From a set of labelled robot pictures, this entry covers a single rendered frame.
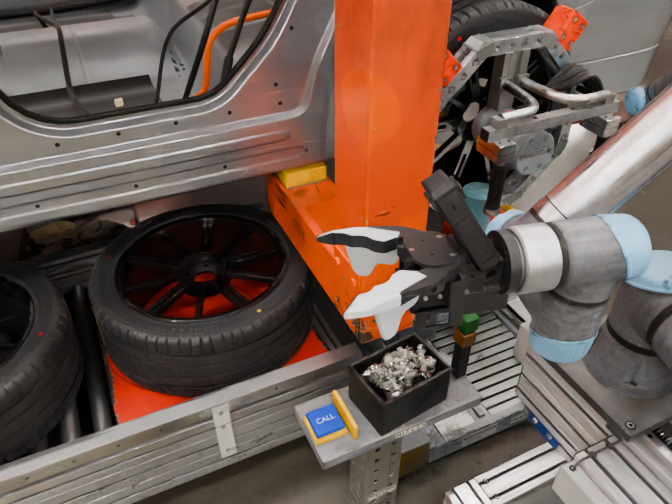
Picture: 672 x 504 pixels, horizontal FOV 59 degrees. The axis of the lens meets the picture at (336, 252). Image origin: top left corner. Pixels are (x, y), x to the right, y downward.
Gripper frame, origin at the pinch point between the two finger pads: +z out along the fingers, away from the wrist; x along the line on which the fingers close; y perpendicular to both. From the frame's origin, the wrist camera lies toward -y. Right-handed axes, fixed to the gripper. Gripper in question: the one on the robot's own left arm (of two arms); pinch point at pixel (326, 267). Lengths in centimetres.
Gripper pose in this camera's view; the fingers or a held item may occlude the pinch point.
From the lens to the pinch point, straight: 60.6
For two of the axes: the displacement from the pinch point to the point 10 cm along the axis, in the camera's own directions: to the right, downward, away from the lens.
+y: 0.3, 8.6, 5.0
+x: -1.9, -4.9, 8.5
